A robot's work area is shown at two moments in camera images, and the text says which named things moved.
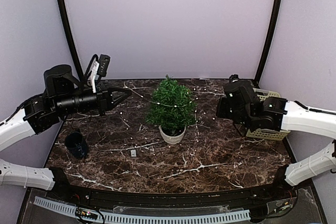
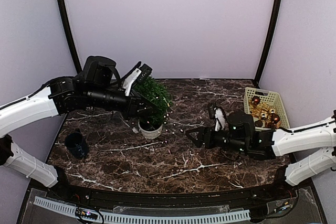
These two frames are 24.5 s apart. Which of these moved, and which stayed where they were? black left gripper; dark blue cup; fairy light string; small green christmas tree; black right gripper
Moved: small green christmas tree; black left gripper; black right gripper; fairy light string
Stayed: dark blue cup
